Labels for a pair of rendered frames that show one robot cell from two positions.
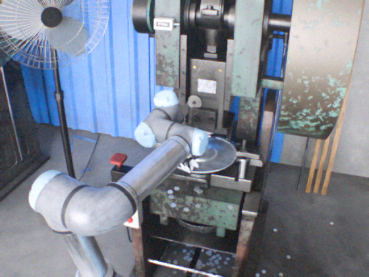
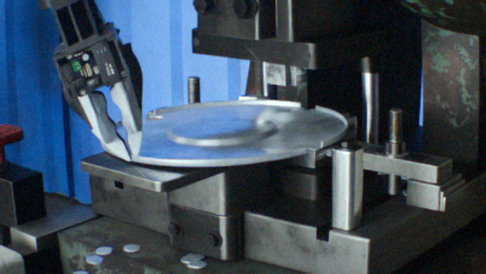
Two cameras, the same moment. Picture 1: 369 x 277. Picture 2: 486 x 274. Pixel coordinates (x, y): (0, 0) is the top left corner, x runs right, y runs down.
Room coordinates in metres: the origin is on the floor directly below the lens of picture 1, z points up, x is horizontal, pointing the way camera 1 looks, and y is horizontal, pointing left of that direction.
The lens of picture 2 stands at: (0.17, -0.60, 1.11)
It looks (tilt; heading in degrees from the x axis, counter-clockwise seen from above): 15 degrees down; 24
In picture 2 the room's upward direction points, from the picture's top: 1 degrees counter-clockwise
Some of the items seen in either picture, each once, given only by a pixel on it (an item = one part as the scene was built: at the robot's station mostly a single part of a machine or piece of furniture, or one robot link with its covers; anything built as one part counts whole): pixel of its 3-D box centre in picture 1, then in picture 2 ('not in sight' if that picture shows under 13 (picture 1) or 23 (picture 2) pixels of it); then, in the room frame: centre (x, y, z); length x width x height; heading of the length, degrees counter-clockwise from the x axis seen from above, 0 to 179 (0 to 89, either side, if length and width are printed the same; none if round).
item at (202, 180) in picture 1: (198, 173); (196, 198); (1.23, -0.06, 0.72); 0.25 x 0.14 x 0.14; 164
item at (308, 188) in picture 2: not in sight; (292, 159); (1.41, -0.11, 0.72); 0.20 x 0.16 x 0.03; 74
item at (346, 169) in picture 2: (242, 166); (347, 184); (1.23, -0.25, 0.75); 0.03 x 0.03 x 0.10; 74
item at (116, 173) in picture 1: (124, 184); (15, 229); (1.27, 0.25, 0.62); 0.10 x 0.06 x 0.20; 74
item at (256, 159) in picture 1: (245, 150); (401, 153); (1.36, -0.28, 0.76); 0.17 x 0.06 x 0.10; 74
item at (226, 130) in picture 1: (209, 123); (290, 48); (1.41, -0.11, 0.86); 0.20 x 0.16 x 0.05; 74
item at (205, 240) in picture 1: (203, 217); not in sight; (1.41, -0.12, 0.31); 0.43 x 0.42 x 0.01; 74
